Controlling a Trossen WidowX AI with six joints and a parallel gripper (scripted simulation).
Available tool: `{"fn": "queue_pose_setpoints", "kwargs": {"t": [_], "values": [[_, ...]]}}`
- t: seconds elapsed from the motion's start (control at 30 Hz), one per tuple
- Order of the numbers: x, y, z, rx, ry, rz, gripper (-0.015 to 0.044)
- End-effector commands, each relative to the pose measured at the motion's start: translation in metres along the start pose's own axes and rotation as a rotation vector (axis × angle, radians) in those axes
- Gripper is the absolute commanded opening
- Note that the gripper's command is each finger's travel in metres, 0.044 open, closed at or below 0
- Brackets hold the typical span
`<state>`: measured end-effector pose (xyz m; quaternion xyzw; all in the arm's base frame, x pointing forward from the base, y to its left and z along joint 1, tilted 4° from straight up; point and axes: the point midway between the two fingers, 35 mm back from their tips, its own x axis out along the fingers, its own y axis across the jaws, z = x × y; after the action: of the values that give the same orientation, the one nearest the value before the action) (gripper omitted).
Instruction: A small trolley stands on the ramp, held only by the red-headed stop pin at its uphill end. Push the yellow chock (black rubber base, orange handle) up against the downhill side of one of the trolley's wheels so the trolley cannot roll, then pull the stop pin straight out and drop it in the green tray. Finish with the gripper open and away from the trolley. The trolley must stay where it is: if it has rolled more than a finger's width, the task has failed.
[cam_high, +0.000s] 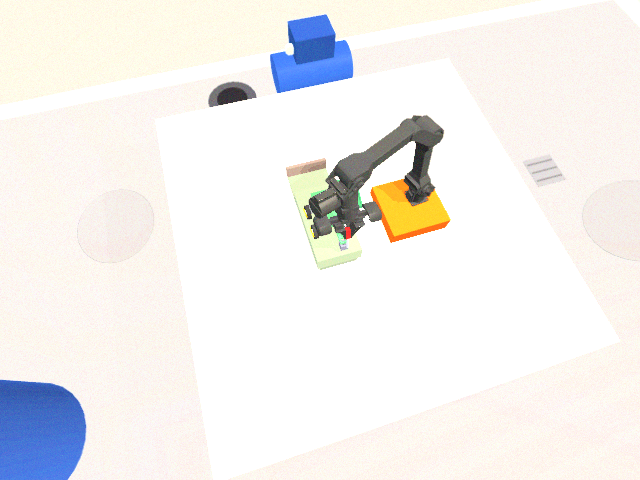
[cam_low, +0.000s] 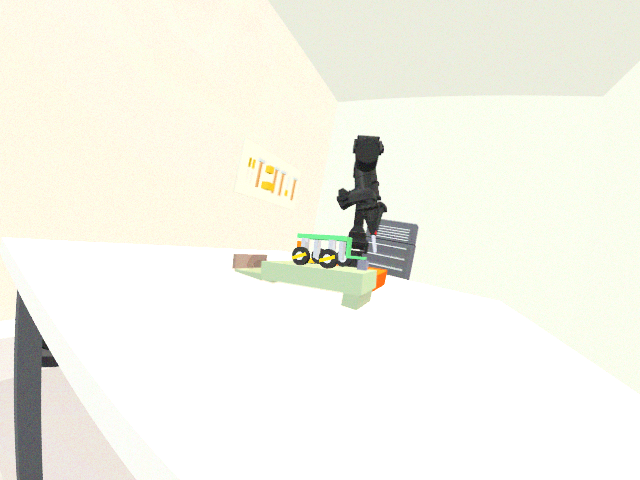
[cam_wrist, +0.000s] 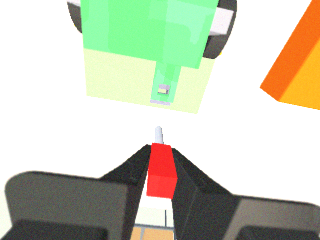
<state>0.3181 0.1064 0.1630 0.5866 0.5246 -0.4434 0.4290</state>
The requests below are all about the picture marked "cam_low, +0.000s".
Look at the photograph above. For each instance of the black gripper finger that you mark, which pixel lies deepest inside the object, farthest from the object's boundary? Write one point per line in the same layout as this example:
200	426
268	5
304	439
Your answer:
379	218
370	214

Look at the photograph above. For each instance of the green trolley with black wheels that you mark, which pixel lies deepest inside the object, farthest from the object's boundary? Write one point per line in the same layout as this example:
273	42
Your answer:
327	258

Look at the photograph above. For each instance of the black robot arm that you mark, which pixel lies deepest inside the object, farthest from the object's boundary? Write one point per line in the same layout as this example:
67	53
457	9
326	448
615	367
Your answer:
366	148

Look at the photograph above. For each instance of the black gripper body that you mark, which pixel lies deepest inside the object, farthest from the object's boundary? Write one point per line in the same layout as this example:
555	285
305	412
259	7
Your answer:
367	193

